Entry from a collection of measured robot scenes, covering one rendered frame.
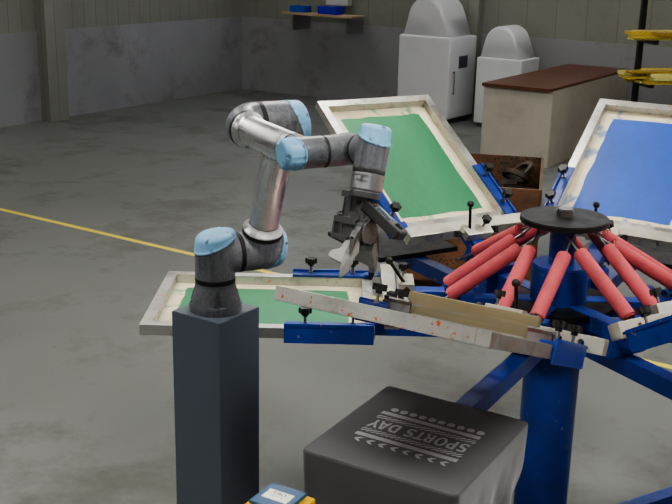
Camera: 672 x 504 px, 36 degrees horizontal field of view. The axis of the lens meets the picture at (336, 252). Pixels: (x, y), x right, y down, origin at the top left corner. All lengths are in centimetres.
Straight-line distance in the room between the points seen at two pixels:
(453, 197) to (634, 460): 149
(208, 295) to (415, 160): 177
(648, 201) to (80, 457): 270
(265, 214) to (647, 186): 210
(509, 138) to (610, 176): 662
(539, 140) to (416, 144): 653
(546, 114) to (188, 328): 832
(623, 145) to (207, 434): 247
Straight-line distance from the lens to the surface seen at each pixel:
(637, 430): 525
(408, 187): 433
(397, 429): 287
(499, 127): 1121
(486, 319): 299
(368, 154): 232
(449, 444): 281
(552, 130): 1105
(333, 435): 282
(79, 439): 498
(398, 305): 308
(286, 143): 234
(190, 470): 317
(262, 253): 295
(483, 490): 275
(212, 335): 292
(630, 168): 463
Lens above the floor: 223
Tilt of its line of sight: 17 degrees down
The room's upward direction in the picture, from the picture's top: 1 degrees clockwise
